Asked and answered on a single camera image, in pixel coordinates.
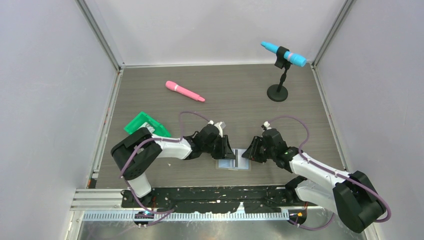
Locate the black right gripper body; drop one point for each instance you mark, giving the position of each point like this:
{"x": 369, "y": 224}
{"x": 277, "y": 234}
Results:
{"x": 270, "y": 152}

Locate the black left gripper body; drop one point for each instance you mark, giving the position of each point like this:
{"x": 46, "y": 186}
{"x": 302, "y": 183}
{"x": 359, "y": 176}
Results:
{"x": 215, "y": 148}

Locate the grey card holder wallet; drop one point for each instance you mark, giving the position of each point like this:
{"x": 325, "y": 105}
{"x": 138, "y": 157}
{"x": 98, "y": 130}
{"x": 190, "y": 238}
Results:
{"x": 226, "y": 164}

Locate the grey magnetic stripe card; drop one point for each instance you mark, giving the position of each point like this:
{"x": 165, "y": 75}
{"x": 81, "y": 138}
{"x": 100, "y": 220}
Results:
{"x": 241, "y": 163}

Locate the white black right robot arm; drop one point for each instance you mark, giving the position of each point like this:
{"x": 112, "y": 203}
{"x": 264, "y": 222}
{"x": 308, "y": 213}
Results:
{"x": 350, "y": 196}

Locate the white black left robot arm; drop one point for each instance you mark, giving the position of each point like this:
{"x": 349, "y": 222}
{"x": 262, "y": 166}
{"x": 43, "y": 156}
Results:
{"x": 134, "y": 154}

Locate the silver card in bin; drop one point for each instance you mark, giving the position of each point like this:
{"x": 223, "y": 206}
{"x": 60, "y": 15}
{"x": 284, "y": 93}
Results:
{"x": 148, "y": 126}

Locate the green plastic bin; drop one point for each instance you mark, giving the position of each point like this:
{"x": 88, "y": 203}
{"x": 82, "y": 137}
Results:
{"x": 143, "y": 120}

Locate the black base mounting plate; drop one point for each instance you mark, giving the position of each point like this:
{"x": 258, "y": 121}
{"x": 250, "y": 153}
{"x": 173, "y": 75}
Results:
{"x": 214, "y": 199}

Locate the black microphone stand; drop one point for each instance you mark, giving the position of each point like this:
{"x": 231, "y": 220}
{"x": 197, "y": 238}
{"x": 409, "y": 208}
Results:
{"x": 277, "y": 92}

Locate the pink toy microphone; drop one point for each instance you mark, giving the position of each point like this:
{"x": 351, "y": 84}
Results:
{"x": 173, "y": 86}

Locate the blue toy microphone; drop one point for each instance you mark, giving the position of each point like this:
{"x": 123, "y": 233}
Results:
{"x": 284, "y": 56}

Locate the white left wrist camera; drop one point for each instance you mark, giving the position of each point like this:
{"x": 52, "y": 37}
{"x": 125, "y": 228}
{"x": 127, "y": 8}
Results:
{"x": 220, "y": 125}

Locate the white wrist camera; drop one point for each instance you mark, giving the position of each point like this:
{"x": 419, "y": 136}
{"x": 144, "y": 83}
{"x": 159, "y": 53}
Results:
{"x": 220, "y": 125}
{"x": 266, "y": 126}

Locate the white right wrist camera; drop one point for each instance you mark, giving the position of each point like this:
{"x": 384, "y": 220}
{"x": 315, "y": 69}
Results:
{"x": 266, "y": 126}

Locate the aluminium front rail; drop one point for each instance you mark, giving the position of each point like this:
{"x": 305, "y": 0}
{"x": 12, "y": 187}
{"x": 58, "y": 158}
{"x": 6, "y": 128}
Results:
{"x": 106, "y": 205}

